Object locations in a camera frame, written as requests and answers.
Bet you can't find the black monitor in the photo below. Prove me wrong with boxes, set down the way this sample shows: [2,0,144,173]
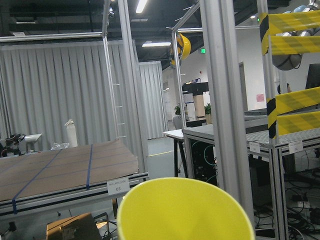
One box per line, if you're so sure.
[305,63,320,89]

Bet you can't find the yellow black hazard tape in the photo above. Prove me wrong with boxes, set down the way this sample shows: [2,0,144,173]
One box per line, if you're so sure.
[259,13,320,139]

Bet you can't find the neighbouring brown covered table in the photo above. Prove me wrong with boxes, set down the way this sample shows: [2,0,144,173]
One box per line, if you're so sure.
[0,140,149,220]

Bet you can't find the grey curtain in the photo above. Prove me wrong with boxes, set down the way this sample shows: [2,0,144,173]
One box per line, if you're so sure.
[0,41,167,152]

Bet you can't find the yellow hard hat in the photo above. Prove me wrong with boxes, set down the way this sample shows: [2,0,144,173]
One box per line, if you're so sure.
[169,33,192,69]

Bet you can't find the aluminium frame post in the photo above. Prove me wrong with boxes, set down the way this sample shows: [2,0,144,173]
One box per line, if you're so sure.
[200,0,255,224]

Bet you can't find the yellow plastic cup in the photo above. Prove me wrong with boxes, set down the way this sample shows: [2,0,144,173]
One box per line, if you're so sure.
[117,177,255,240]

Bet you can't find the aluminium slatted workbench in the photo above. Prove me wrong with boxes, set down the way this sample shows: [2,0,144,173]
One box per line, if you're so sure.
[183,111,320,240]

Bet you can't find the white bottle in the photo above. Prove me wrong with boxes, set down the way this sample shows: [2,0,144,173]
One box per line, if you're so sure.
[64,119,78,148]

